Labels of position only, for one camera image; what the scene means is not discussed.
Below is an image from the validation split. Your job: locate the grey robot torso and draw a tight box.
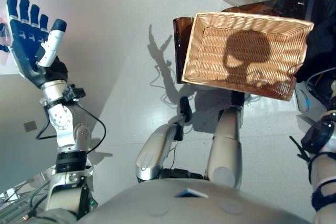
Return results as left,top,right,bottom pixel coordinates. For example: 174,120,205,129
78,178,316,224

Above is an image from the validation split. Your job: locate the black right robot foot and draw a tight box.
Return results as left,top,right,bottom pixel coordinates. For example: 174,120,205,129
230,91,245,106

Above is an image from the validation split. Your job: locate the silver left robot leg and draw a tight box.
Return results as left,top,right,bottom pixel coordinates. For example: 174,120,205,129
135,123,184,183

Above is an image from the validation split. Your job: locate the silver metal frame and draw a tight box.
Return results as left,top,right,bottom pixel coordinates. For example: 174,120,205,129
0,174,57,222

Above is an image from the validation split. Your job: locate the silver robot leg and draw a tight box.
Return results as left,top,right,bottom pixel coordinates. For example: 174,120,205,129
206,105,245,189
135,123,184,183

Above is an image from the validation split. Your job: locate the black robot pelvis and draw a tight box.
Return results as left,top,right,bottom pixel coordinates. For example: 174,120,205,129
160,168,208,182

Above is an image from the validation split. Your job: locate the white low platform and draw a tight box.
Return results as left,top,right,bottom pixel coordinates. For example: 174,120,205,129
296,113,316,130

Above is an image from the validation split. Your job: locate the black robot foot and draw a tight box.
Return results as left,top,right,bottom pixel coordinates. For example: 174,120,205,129
230,91,245,106
179,97,192,124

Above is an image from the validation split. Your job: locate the thin black floor cable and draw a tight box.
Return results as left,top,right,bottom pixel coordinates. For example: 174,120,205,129
167,142,180,170

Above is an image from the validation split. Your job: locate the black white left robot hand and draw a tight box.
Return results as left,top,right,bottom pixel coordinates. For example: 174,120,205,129
5,0,69,90

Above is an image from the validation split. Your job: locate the black left robot foot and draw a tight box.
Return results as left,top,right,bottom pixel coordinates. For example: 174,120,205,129
179,97,192,124

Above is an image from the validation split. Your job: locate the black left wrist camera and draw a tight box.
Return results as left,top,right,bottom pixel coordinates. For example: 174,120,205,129
62,84,87,103

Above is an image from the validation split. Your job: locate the silver right robot leg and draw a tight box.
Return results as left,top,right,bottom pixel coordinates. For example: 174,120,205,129
206,105,245,189

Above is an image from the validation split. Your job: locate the wicker laundry basket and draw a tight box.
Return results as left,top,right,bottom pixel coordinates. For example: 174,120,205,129
181,11,315,102

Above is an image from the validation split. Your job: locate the black left elbow cable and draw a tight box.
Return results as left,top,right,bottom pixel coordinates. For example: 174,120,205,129
26,182,50,217

